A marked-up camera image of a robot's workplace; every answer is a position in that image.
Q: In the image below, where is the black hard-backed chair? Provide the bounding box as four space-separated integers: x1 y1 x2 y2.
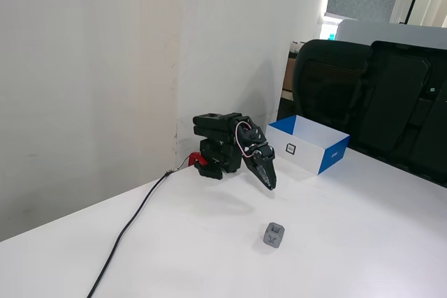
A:
349 40 447 188

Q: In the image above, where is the black power cable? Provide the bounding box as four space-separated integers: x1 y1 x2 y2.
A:
86 163 192 298

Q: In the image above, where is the gray cube block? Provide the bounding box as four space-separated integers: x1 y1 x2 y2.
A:
263 221 286 249

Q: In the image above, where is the white and red servo wire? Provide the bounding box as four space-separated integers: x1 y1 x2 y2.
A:
234 120 258 158

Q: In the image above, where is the white partition panel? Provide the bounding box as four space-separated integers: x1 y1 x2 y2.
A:
336 18 447 51

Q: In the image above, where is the red clamp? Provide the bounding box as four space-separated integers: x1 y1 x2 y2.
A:
186 151 209 168

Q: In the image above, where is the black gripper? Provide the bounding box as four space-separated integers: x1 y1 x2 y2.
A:
237 116 278 191

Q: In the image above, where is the black mesh office chair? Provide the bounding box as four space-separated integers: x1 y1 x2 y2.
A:
292 38 372 146

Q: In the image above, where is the blue and white cardboard box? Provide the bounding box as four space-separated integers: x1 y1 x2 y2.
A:
267 114 351 176

